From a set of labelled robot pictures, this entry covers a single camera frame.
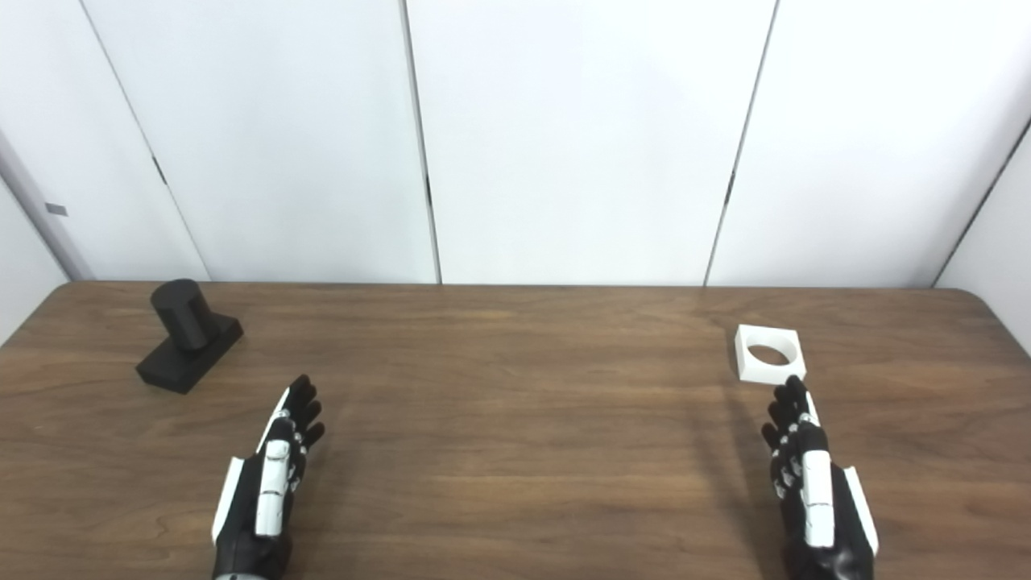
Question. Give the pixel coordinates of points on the white square piece with hole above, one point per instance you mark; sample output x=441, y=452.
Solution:
x=769, y=372

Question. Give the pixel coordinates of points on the black peg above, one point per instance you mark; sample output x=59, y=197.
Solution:
x=184, y=322

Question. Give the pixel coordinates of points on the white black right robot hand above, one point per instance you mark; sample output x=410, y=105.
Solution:
x=815, y=491

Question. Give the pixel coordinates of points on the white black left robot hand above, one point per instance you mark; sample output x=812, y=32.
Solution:
x=272, y=483

